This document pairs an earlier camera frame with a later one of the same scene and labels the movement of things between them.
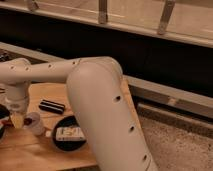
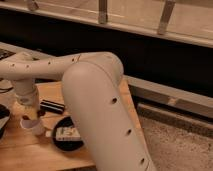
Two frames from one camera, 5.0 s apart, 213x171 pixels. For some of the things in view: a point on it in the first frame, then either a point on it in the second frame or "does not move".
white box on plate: [69, 134] does not move
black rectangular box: [52, 106] does not move
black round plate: [67, 145] does not move
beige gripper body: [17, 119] to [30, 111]
